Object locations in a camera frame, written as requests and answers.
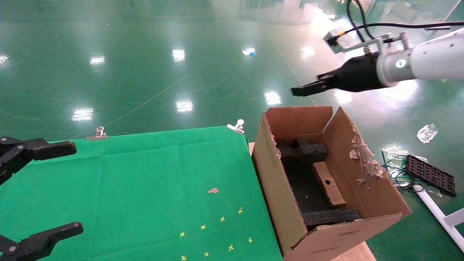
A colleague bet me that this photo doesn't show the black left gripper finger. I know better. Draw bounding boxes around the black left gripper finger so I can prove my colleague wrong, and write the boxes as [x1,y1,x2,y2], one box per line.
[0,137,77,185]
[0,222,84,261]

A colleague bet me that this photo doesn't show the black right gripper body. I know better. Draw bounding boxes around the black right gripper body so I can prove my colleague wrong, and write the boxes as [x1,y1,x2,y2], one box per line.
[335,54,385,92]

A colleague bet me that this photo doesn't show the large open cardboard carton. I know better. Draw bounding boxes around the large open cardboard carton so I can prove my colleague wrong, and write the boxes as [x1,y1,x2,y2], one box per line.
[252,106,413,261]

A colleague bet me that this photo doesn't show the silver binder clip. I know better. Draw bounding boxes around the silver binder clip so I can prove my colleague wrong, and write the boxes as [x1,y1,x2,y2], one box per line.
[227,119,245,135]
[86,126,109,141]

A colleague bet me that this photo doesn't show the notched black foam block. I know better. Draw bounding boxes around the notched black foam block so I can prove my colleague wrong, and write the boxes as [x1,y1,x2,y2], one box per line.
[275,138,329,171]

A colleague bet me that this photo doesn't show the clear plastic bag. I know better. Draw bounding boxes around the clear plastic bag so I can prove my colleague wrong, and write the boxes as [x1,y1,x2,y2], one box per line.
[381,144,443,198]

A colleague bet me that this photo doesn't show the crumpled clear plastic wrap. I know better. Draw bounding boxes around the crumpled clear plastic wrap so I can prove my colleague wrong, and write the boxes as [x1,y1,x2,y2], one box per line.
[417,124,439,144]

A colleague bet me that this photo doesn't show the black foam bottom pad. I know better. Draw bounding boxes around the black foam bottom pad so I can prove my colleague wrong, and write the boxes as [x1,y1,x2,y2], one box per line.
[286,167,332,214]

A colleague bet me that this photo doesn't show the green table cloth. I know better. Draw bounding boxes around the green table cloth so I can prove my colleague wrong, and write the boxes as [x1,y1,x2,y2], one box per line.
[0,126,283,261]

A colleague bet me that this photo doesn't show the black plastic grid tray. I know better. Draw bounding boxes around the black plastic grid tray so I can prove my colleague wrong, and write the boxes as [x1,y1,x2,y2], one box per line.
[405,155,457,198]

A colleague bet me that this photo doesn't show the white metal table leg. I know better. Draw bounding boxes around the white metal table leg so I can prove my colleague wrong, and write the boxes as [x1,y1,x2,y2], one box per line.
[416,186,464,252]

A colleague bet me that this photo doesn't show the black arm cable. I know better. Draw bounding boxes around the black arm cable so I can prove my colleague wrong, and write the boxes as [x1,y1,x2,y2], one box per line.
[346,0,464,41]

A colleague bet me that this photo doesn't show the thin black wire coil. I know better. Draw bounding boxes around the thin black wire coil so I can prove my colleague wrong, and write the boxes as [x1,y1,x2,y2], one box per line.
[383,155,425,192]

